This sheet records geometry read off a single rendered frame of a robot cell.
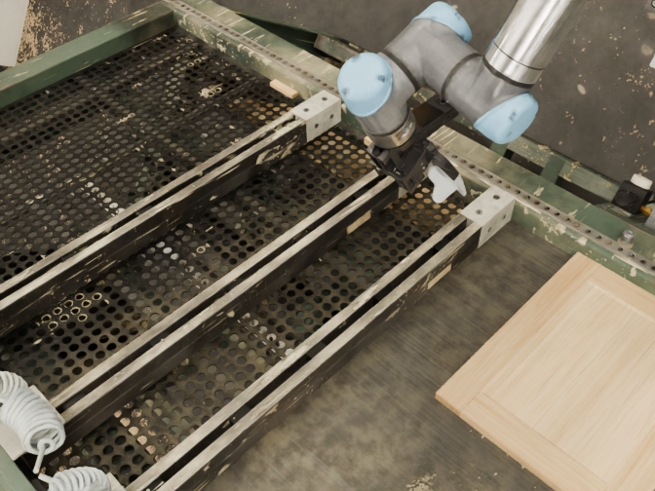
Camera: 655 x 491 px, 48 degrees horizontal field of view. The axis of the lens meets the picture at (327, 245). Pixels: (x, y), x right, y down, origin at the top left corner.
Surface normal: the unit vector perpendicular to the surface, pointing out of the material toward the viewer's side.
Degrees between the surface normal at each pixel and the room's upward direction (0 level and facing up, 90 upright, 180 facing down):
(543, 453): 58
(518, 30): 12
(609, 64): 0
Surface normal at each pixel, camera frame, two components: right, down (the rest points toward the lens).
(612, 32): -0.60, 0.08
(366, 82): -0.37, -0.33
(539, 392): -0.01, -0.69
